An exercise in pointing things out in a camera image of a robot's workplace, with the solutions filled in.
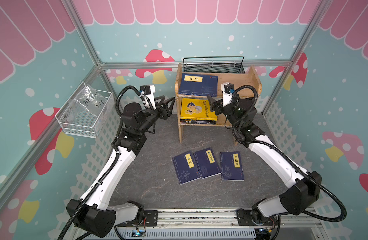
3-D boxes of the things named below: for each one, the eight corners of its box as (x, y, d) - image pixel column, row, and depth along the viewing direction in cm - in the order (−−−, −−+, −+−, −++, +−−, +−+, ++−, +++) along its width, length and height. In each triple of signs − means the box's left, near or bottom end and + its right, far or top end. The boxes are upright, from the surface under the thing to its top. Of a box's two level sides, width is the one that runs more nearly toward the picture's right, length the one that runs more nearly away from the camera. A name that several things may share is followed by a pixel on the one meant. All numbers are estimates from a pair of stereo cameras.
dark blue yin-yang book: (179, 185, 87) (179, 184, 85) (171, 158, 98) (171, 156, 96) (202, 178, 90) (202, 176, 88) (192, 152, 101) (192, 150, 99)
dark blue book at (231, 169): (221, 181, 88) (222, 179, 86) (218, 153, 100) (218, 151, 98) (245, 181, 88) (246, 179, 86) (238, 152, 100) (239, 151, 98)
